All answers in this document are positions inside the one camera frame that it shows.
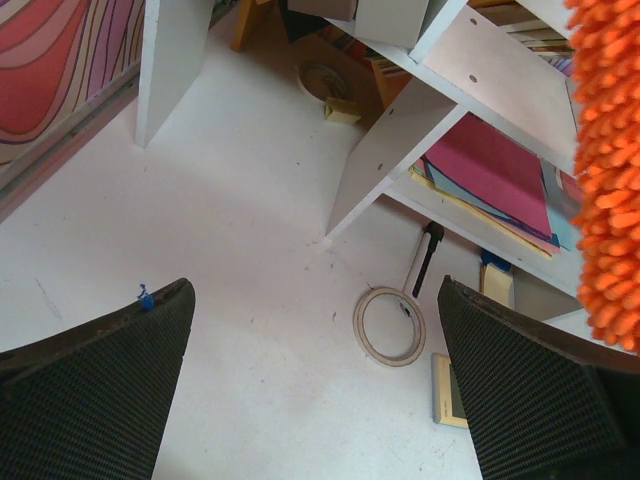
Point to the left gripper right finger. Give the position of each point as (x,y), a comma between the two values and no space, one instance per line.
(540,402)

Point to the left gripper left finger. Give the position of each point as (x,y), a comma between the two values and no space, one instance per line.
(92,402)

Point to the masking tape roll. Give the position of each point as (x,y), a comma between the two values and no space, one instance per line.
(389,327)

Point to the orange microfiber duster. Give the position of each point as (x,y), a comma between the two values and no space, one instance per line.
(605,41)

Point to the white small bookshelf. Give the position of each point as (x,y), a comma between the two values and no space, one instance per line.
(464,64)

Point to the blue beige calculator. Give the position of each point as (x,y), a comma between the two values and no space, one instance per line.
(447,405)

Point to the yellow sticky note pad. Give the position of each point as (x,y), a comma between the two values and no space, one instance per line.
(496,279)

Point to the stack of coloured paper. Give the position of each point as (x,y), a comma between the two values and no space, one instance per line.
(510,188)

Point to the white tall shelf board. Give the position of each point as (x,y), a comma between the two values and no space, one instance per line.
(173,47)

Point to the orange wooden book rack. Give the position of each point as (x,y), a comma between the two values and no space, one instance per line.
(251,13)

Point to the round wall clock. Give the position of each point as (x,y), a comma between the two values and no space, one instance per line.
(320,82)

